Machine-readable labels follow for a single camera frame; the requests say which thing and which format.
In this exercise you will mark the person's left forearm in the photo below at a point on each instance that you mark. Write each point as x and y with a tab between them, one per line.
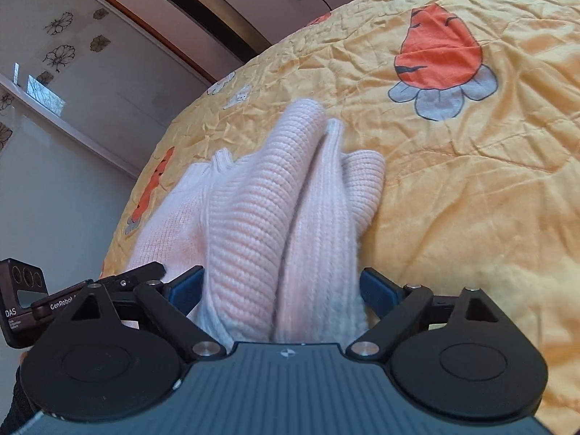
13	410

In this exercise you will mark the pink knitted sweater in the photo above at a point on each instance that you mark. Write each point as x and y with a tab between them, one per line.
253	217

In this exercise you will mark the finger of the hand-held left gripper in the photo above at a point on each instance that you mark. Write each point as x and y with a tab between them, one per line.
131	275

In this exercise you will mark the yellow printed blanket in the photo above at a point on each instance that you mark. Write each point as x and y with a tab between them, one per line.
453	190

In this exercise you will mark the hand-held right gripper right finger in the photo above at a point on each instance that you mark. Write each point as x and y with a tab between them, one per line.
378	292

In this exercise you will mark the gold standing air conditioner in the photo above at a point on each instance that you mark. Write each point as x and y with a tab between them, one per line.
213	7

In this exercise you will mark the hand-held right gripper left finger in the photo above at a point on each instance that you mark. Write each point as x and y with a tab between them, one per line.
188	290

